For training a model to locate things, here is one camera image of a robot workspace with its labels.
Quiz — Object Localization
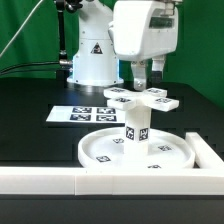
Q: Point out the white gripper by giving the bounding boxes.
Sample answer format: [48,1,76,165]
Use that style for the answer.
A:
[109,0,178,91]

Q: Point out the white cross-shaped table base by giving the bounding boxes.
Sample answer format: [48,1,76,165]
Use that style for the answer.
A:
[104,87,179,112]

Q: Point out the white round table top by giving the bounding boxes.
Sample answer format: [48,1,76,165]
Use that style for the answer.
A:
[78,127,195,170]

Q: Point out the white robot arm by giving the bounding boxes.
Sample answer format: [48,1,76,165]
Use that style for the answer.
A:
[67,0,183,92]

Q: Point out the white marker sheet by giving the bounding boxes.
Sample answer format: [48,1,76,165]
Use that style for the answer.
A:
[46,106,125,123]

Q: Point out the white L-shaped fence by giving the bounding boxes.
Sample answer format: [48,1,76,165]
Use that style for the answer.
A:
[0,132,224,195]

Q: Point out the black cables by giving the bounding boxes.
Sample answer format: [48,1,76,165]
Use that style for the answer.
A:
[0,61,73,76]

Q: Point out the black camera stand pole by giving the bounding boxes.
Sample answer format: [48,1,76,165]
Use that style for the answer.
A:
[53,0,83,80]

